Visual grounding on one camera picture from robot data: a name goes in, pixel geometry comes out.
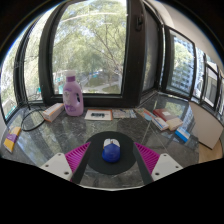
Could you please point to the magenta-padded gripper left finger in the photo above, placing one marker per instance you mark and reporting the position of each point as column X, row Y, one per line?
column 77, row 158

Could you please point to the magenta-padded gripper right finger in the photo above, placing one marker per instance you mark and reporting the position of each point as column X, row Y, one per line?
column 148, row 159

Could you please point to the blue and white computer mouse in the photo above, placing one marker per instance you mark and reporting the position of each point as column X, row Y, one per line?
column 111, row 153

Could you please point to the round black mouse pad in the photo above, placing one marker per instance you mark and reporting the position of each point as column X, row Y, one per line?
column 96, row 162

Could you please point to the small blue box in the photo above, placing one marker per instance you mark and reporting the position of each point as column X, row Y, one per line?
column 182, row 134

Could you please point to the beige book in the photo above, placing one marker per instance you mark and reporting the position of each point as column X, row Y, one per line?
column 175, row 124

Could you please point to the colourful printed leaflet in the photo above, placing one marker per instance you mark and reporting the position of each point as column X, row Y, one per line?
column 144, row 113

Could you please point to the white card with dark print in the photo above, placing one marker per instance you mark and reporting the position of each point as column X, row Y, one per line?
column 98, row 115

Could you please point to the maroon book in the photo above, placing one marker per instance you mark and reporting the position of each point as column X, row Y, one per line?
column 165, row 114

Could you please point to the orange and white carton box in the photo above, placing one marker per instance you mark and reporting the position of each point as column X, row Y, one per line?
column 52, row 112

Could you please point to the purple detergent bottle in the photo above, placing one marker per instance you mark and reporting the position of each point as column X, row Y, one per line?
column 73, row 96

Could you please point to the yellow and purple box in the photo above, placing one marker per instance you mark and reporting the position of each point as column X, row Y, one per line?
column 12, row 139

